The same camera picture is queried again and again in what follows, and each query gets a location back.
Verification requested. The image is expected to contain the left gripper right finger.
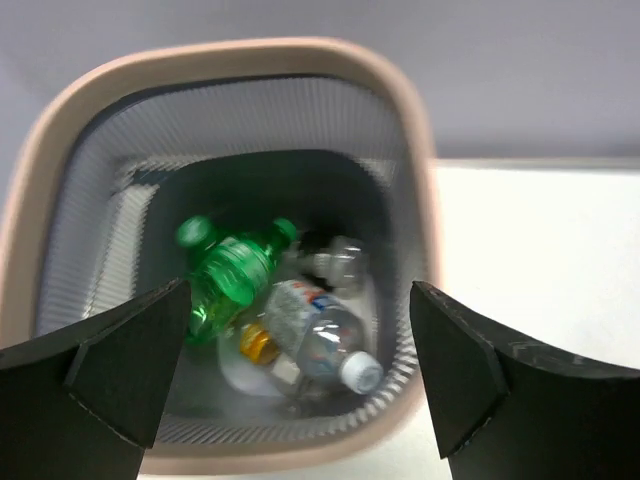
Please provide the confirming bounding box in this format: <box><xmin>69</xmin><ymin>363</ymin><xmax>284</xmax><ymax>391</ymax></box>
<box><xmin>410</xmin><ymin>282</ymin><xmax>639</xmax><ymax>479</ymax></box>

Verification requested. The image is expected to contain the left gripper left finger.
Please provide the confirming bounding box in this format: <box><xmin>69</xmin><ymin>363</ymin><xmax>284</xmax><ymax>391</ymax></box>
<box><xmin>1</xmin><ymin>280</ymin><xmax>191</xmax><ymax>480</ymax></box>

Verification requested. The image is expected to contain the clear bottle yellow label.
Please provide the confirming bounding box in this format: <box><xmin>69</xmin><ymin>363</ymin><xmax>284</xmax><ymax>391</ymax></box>
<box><xmin>218</xmin><ymin>323</ymin><xmax>301</xmax><ymax>397</ymax></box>

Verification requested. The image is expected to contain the green bottle bin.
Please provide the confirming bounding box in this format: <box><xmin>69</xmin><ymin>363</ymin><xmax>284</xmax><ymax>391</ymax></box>
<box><xmin>175</xmin><ymin>215</ymin><xmax>231</xmax><ymax>343</ymax></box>

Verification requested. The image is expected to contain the green bottle with green cap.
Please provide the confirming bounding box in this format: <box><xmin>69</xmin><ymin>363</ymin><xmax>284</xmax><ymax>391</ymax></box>
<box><xmin>198</xmin><ymin>217</ymin><xmax>298</xmax><ymax>307</ymax></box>

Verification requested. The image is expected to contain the clear bottle blue white label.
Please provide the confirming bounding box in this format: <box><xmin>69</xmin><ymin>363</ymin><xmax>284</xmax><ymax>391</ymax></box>
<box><xmin>262</xmin><ymin>280</ymin><xmax>384</xmax><ymax>395</ymax></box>

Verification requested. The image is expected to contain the clear bottle black label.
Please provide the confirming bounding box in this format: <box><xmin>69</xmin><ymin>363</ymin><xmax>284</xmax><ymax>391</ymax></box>
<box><xmin>293</xmin><ymin>230</ymin><xmax>368</xmax><ymax>298</ymax></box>

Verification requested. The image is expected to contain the grey bin with beige rim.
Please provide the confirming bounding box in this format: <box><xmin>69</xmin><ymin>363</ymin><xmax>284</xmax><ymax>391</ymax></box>
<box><xmin>1</xmin><ymin>38</ymin><xmax>440</xmax><ymax>475</ymax></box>

